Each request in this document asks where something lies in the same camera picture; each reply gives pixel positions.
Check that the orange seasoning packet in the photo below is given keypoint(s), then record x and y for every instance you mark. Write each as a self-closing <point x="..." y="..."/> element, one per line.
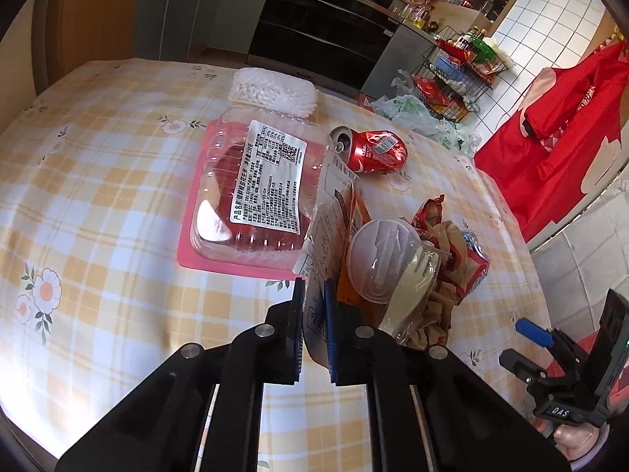
<point x="358" y="216"/>

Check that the wire kitchen storage rack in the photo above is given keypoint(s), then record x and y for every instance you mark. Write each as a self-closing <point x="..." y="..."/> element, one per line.
<point x="458" y="71"/>

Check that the plastic bags on floor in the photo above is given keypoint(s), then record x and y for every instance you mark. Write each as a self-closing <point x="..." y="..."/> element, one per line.
<point x="410" y="109"/>

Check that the black built-in stove oven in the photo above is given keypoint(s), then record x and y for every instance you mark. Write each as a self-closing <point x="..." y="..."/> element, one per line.
<point x="335" y="43"/>

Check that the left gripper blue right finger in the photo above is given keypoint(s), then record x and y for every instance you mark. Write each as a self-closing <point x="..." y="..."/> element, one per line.
<point x="330" y="301"/>

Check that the yellow plaid floral tablecloth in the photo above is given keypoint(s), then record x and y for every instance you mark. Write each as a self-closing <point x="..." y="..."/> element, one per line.
<point x="95" y="176"/>

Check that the crushed red cola can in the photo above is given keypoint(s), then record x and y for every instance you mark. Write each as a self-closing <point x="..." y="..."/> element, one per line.
<point x="377" y="151"/>

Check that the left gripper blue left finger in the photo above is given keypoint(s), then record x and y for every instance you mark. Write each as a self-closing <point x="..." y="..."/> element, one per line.
<point x="296" y="326"/>

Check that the white plastic fork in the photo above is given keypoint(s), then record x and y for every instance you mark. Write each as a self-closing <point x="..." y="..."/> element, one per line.
<point x="414" y="285"/>

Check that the red hanging apron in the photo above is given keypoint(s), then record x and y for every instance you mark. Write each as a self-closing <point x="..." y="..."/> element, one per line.
<point x="562" y="139"/>

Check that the white foam fruit net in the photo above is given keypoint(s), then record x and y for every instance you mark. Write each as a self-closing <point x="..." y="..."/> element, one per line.
<point x="275" y="91"/>

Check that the wooden door frame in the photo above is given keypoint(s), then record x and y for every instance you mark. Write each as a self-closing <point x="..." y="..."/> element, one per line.
<point x="68" y="33"/>

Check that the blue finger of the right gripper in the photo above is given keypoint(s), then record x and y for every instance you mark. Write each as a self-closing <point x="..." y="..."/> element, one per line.
<point x="535" y="333"/>

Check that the brown red wrapper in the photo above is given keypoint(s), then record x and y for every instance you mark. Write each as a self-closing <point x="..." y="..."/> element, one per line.
<point x="462" y="266"/>

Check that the grey kitchen base cabinets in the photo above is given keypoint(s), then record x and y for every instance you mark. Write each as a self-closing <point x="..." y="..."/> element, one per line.
<point x="182" y="30"/>

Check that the clear clamshell box pink tray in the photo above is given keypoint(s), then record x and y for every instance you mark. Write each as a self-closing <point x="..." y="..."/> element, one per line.
<point x="253" y="194"/>

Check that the round clear plastic lid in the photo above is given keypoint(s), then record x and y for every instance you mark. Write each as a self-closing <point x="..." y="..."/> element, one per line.
<point x="379" y="255"/>

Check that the person's right hand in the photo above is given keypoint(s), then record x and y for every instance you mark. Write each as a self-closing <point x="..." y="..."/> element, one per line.
<point x="588" y="448"/>

